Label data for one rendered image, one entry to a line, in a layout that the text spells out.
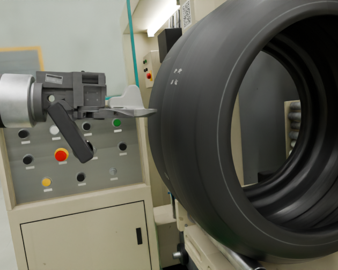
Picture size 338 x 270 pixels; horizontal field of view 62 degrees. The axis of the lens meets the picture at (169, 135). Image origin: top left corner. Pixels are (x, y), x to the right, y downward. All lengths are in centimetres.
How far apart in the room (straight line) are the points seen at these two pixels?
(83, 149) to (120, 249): 82
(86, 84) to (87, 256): 90
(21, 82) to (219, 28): 33
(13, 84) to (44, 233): 83
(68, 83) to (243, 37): 30
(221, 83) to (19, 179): 95
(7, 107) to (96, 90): 14
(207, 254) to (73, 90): 51
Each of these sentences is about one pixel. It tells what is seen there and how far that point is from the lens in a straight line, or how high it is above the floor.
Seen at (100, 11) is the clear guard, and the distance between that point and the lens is 121.
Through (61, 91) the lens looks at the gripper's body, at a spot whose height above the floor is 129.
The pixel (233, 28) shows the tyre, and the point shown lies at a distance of 50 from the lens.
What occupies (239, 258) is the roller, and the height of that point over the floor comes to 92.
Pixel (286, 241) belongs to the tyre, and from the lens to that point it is 59.
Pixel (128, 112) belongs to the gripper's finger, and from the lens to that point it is 51.
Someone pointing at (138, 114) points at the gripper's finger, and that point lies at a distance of 51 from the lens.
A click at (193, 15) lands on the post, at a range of 91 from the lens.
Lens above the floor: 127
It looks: 8 degrees down
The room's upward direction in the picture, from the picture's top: 6 degrees counter-clockwise
